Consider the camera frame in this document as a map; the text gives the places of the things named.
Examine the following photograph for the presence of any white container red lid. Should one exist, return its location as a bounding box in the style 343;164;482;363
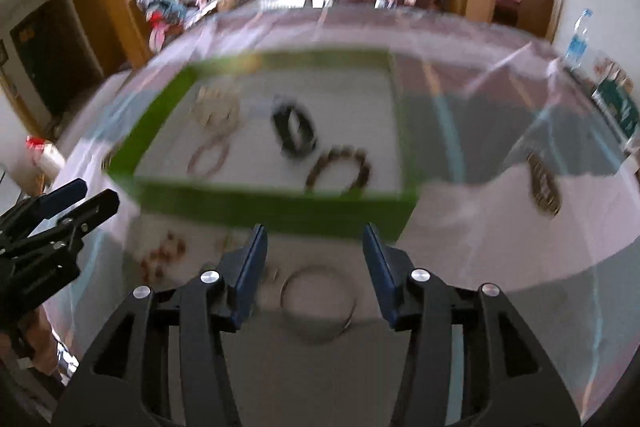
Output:
27;134;66;181

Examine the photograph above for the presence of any green tissue packet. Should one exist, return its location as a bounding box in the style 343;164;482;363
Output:
592;76;639;138

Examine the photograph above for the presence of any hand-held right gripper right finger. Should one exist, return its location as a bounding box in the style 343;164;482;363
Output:
362;223;582;427

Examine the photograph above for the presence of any brown bead bracelet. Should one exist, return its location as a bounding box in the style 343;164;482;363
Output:
303;145;374;196

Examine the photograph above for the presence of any pink bangle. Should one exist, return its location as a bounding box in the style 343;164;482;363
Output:
185;139;231;178

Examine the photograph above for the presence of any silver metal bangle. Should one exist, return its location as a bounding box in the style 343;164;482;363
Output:
278;267;359;336

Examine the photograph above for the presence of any clear water bottle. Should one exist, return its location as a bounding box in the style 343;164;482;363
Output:
563;8;594;70

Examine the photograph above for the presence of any brown chain bracelet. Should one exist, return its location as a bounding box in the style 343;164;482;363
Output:
524;151;564;216

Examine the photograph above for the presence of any green cardboard box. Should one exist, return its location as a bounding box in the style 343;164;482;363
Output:
102;49;420;242

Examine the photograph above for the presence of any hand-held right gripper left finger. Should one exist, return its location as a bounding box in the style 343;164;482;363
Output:
52;223;269;427

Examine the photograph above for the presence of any pile of clothes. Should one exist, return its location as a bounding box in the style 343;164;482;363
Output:
137;0;192;52

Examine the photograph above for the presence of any reddish bead bracelet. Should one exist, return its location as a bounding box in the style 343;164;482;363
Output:
139;231;189;284

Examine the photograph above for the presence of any plaid tablecloth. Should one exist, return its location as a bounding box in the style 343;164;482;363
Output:
47;6;627;427

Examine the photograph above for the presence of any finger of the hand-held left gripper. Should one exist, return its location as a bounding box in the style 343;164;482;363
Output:
0;189;121;269
0;178;89;234

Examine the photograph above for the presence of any black wrist watch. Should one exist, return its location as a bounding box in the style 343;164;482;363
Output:
270;98;321;158

